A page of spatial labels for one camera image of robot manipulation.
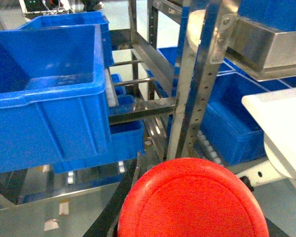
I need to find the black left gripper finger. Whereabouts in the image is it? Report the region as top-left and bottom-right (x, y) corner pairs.
(84, 152), (143, 237)

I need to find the red mushroom push button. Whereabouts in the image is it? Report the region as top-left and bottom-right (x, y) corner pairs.
(117, 158), (269, 237)

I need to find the large blue shelf bin left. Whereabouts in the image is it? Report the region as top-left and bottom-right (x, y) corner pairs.
(0, 25), (111, 173)

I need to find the large blue shelf bin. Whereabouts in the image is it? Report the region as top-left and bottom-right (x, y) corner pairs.
(0, 25), (111, 173)
(200, 73), (268, 165)

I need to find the large blue shelf bin right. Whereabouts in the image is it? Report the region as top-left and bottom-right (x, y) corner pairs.
(200, 73), (268, 165)

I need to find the blue bin behind left bin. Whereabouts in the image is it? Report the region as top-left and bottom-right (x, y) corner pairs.
(18, 11), (114, 67)

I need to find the white table top slab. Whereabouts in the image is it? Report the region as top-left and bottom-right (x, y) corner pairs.
(241, 87), (296, 178)

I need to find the steel roller flow rack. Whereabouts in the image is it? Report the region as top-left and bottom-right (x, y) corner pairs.
(187, 0), (296, 82)

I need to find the steel shelf upright post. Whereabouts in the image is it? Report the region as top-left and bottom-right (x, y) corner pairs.
(166, 0), (240, 160)

